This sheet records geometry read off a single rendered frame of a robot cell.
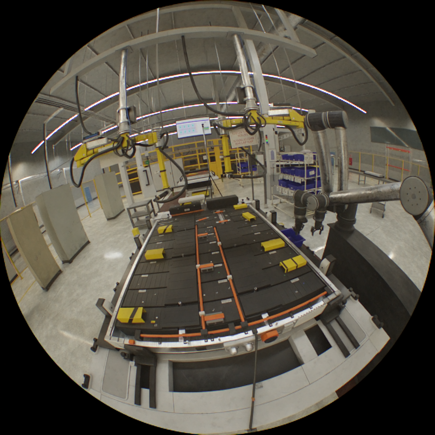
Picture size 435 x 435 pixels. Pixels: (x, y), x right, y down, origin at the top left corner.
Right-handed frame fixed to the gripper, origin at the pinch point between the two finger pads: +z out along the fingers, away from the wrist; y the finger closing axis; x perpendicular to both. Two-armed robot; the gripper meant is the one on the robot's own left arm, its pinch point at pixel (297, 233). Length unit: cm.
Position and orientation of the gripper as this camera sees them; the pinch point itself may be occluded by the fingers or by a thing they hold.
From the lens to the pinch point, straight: 139.5
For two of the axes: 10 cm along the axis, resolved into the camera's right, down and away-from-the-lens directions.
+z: 1.3, 9.1, 3.9
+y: -9.8, 1.8, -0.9
